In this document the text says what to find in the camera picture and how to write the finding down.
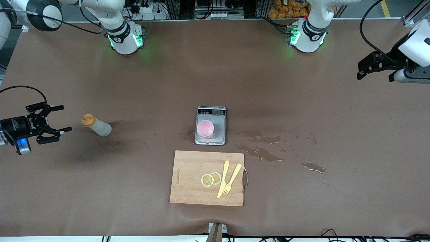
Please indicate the white power strip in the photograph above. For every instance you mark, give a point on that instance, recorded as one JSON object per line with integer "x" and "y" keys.
{"x": 147, "y": 10}

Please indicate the wooden cutting board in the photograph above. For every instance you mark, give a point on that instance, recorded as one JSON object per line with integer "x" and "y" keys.
{"x": 191, "y": 188}

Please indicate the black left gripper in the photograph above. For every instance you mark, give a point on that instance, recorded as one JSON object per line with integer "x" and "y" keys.
{"x": 395, "y": 57}

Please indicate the orange snack bag pile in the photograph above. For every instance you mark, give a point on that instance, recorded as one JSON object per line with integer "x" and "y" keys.
{"x": 285, "y": 10}

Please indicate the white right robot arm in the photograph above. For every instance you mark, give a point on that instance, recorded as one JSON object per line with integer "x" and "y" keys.
{"x": 122, "y": 37}

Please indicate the long white socket strip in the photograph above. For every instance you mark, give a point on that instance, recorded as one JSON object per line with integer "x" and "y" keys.
{"x": 218, "y": 15}

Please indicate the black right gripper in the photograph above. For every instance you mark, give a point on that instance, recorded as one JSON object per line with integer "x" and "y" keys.
{"x": 18, "y": 125}

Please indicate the yellow plastic fork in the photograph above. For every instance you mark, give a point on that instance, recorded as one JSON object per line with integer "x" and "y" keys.
{"x": 235, "y": 173}

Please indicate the yellow plastic knife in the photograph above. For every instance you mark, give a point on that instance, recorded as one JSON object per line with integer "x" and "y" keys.
{"x": 224, "y": 176}

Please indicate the clear orange-capped sauce bottle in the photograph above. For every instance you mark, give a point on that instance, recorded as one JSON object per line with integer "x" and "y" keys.
{"x": 100, "y": 129}

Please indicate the pink cup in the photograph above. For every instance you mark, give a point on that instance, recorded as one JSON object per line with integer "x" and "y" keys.
{"x": 205, "y": 128}

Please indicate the metal mounting bracket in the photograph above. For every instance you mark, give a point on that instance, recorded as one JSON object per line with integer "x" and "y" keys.
{"x": 216, "y": 233}

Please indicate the brown table cover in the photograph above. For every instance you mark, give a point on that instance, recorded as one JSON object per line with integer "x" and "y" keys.
{"x": 302, "y": 84}

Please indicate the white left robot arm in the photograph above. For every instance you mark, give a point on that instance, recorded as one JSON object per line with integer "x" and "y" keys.
{"x": 310, "y": 33}

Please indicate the small water puddle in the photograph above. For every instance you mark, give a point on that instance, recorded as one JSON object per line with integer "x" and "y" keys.
{"x": 312, "y": 166}

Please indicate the silver kitchen scale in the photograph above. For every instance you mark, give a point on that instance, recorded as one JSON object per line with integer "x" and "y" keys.
{"x": 211, "y": 110}

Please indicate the aluminium frame rail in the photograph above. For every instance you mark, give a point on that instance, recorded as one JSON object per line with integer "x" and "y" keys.
{"x": 411, "y": 16}

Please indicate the lemon slice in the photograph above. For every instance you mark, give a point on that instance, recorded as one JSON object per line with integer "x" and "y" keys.
{"x": 217, "y": 177}
{"x": 206, "y": 180}

